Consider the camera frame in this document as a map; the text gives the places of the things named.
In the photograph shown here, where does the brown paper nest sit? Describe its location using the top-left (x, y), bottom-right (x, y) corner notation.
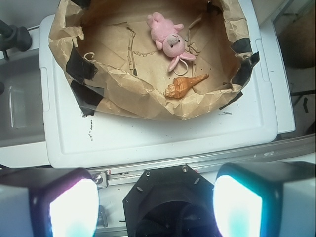
top-left (48, 0), bottom-right (260, 120)

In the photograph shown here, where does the aluminium extrusion rail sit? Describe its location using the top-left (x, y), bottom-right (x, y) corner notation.
top-left (88, 134), bottom-right (316, 189)

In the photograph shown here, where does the black clamp knob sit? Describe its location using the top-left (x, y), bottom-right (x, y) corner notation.
top-left (0, 20), bottom-right (33, 61)

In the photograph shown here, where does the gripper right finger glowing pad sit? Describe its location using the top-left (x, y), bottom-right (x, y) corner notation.
top-left (213, 161), bottom-right (316, 237)

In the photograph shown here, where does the orange spiral seashell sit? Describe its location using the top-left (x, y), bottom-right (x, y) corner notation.
top-left (163, 74), bottom-right (209, 99)

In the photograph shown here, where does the pink plush bunny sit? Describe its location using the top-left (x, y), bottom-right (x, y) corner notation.
top-left (146, 12), bottom-right (196, 72)

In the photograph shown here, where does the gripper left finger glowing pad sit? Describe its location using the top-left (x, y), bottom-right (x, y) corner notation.
top-left (0, 168), bottom-right (99, 237)

